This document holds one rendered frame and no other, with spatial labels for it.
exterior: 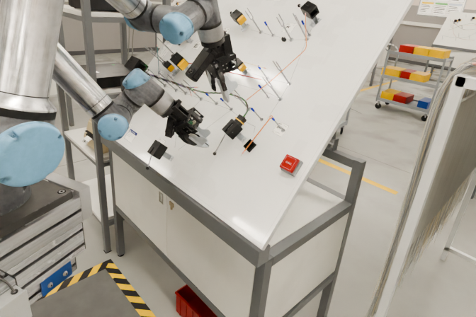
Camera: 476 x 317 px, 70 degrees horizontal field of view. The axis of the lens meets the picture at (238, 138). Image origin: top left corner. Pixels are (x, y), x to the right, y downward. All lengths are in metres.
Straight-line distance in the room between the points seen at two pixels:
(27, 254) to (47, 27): 0.50
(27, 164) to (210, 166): 0.81
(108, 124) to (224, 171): 0.50
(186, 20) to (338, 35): 0.69
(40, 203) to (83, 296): 1.44
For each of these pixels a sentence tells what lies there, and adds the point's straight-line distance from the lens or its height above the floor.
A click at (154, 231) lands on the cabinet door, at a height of 0.49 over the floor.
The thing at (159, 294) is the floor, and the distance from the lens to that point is 2.16.
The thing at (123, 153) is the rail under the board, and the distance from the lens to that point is 1.74.
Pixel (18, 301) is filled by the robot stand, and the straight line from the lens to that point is 0.77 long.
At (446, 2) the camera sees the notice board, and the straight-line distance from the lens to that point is 12.34.
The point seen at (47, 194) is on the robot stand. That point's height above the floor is 1.16.
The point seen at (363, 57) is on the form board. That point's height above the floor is 1.43.
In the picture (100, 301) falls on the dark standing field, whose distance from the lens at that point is 2.18.
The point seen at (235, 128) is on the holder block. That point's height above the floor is 1.15.
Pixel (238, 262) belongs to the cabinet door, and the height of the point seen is 0.71.
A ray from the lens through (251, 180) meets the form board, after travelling 1.20.
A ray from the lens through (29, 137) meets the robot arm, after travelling 0.62.
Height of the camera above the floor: 1.59
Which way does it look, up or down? 23 degrees down
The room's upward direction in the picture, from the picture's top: 5 degrees clockwise
